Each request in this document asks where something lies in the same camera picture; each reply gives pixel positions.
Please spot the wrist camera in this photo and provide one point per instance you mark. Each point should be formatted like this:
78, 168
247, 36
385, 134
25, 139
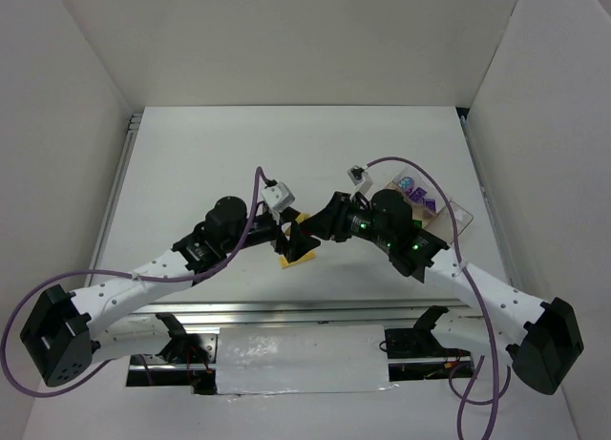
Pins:
277, 197
361, 179

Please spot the yellow small lego brick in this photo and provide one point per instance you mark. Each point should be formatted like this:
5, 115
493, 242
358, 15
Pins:
302, 217

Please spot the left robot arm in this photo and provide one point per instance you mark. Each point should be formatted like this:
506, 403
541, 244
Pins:
67, 331

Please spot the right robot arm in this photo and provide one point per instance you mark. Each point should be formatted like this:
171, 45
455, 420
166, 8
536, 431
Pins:
540, 340

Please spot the aluminium frame rail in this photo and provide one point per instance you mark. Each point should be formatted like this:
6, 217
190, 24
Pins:
202, 316

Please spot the clear compartment container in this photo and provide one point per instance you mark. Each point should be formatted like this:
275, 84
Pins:
438, 224

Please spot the foil covered panel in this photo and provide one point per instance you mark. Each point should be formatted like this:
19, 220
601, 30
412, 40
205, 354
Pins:
305, 359

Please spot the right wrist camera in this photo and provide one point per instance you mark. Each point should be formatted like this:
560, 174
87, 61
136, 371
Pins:
361, 179

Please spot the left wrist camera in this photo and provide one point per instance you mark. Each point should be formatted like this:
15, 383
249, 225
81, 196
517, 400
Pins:
277, 197

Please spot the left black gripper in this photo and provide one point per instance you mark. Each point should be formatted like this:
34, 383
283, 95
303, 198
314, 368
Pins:
279, 231

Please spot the yellow long lego plate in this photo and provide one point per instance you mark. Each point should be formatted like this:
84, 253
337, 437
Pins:
284, 263

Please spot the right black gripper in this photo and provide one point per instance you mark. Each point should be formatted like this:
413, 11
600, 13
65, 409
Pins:
340, 218

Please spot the purple round lego piece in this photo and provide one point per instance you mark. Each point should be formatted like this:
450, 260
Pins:
406, 184

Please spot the purple arch lego piece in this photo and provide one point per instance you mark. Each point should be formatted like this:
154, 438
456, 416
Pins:
418, 194

